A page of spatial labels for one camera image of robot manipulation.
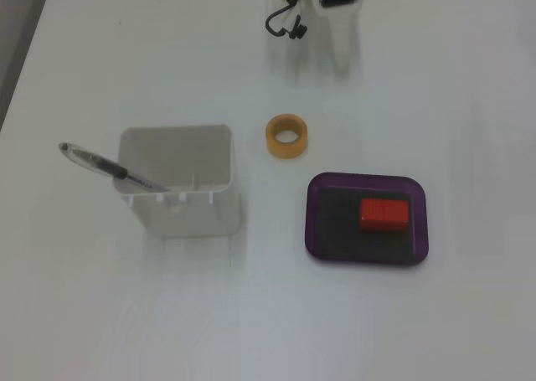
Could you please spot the red rectangular cube block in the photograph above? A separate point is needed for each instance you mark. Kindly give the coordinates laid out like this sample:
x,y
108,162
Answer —
x,y
384,214

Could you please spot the yellow masking tape roll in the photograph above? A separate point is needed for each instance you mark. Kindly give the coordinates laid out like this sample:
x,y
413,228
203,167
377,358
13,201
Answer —
x,y
276,146

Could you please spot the purple metal tray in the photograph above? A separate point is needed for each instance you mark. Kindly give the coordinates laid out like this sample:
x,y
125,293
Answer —
x,y
335,230

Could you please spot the white plastic container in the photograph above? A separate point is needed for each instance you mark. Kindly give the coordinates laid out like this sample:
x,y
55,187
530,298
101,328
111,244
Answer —
x,y
188,217

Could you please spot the black clear ballpoint pen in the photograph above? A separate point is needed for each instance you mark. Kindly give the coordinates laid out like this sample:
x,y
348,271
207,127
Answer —
x,y
100,162

